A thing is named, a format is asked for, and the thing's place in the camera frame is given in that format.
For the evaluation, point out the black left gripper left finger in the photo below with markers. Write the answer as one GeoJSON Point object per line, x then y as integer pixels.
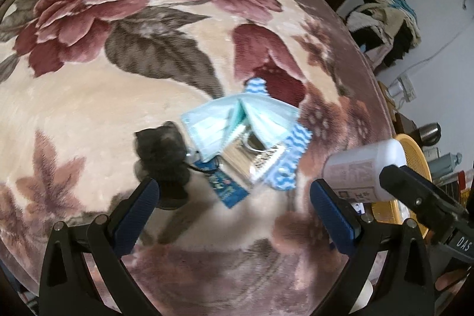
{"type": "Point", "coordinates": [66, 285]}

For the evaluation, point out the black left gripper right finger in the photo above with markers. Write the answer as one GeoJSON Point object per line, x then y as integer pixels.
{"type": "Point", "coordinates": [405, 285]}

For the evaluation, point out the white plastic bottle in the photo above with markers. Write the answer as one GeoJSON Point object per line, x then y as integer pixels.
{"type": "Point", "coordinates": [354, 174]}

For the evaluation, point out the blue white wavy cloth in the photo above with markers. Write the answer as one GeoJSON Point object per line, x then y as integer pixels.
{"type": "Point", "coordinates": [283, 175]}

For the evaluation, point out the light blue face mask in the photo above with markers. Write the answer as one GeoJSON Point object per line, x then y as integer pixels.
{"type": "Point", "coordinates": [214, 124]}

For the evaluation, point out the right hand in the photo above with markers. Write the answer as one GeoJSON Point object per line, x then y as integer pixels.
{"type": "Point", "coordinates": [449, 279]}

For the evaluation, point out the steel thermos flask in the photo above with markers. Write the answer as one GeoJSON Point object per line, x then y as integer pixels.
{"type": "Point", "coordinates": [428, 135]}

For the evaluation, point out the black mesh pouch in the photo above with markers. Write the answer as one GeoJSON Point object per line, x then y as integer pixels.
{"type": "Point", "coordinates": [162, 153]}

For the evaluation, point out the blue paper tag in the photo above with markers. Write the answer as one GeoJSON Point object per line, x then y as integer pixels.
{"type": "Point", "coordinates": [227, 190]}

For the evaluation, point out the cotton swab packet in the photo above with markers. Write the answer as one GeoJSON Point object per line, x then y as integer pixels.
{"type": "Point", "coordinates": [247, 158]}

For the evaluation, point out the pile of clothes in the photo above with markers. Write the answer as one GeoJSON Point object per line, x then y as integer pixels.
{"type": "Point", "coordinates": [385, 30]}

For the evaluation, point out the floral plush blanket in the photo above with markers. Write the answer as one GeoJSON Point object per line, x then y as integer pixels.
{"type": "Point", "coordinates": [80, 77]}

